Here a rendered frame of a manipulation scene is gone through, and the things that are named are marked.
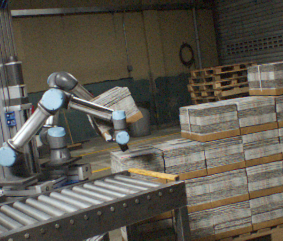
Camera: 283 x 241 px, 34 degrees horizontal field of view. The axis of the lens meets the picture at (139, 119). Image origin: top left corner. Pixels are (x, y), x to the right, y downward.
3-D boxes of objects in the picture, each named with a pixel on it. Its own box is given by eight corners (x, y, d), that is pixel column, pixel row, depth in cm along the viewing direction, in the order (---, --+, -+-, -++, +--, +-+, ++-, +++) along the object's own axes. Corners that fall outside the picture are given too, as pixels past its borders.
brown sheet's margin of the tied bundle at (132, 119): (101, 138, 308) (99, 132, 308) (138, 116, 313) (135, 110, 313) (105, 139, 293) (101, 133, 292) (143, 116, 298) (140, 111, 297)
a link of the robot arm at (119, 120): (112, 111, 272) (114, 129, 273) (111, 112, 261) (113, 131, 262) (125, 109, 272) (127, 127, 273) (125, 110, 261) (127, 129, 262)
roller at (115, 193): (89, 191, 251) (90, 182, 252) (135, 205, 212) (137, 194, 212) (81, 191, 248) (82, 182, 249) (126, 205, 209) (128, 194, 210)
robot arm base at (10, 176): (0, 181, 276) (-3, 165, 275) (15, 175, 290) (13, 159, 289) (20, 180, 270) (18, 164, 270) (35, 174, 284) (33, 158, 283)
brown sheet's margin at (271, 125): (217, 130, 352) (217, 124, 352) (251, 124, 359) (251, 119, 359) (241, 134, 316) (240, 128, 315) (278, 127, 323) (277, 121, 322)
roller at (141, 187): (109, 186, 258) (111, 177, 259) (158, 198, 219) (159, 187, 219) (101, 185, 255) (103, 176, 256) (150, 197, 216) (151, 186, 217)
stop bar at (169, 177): (133, 170, 263) (132, 167, 263) (180, 179, 227) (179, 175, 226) (128, 172, 261) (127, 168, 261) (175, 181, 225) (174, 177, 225)
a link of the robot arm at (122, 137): (129, 129, 261) (131, 144, 262) (125, 128, 272) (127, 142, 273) (116, 131, 259) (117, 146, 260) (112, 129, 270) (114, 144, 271)
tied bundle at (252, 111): (217, 131, 352) (213, 101, 350) (251, 125, 360) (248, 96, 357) (240, 135, 316) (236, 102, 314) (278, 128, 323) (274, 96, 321)
